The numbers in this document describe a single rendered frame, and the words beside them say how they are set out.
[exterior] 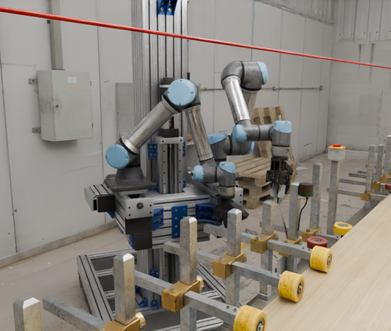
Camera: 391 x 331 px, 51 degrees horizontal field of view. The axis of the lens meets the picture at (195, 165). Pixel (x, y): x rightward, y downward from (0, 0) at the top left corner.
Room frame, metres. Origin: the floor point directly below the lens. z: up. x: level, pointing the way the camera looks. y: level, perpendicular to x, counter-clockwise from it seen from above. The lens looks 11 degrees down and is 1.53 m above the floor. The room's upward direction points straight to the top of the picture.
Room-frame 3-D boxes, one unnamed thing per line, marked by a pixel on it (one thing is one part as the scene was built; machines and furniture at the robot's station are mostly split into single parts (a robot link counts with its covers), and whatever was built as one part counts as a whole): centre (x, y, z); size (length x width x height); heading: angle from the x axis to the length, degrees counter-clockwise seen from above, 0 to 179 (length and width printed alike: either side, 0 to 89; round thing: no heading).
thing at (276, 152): (1.76, -0.37, 1.25); 0.08 x 0.08 x 0.05
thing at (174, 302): (1.09, 0.03, 0.95); 0.13 x 0.06 x 0.05; 143
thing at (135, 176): (2.08, 0.34, 1.09); 0.15 x 0.15 x 0.10
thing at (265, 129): (1.86, -0.33, 1.32); 0.11 x 0.11 x 0.08; 14
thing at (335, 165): (2.12, -0.74, 0.93); 0.05 x 0.04 x 0.45; 143
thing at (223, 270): (1.29, -0.12, 0.95); 0.13 x 0.06 x 0.05; 143
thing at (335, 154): (2.12, -0.74, 1.18); 0.07 x 0.07 x 0.08; 53
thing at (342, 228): (1.79, -0.68, 0.85); 0.08 x 0.08 x 0.11
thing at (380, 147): (2.91, -1.33, 0.88); 0.03 x 0.03 x 0.48; 53
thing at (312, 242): (1.61, -0.51, 0.85); 0.08 x 0.08 x 0.11
